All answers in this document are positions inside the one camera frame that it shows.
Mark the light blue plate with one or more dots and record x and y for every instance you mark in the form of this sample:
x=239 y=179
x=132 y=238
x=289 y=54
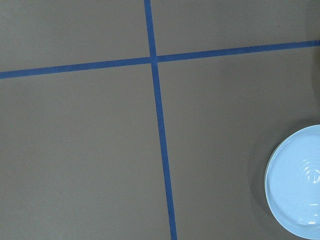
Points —
x=292 y=183

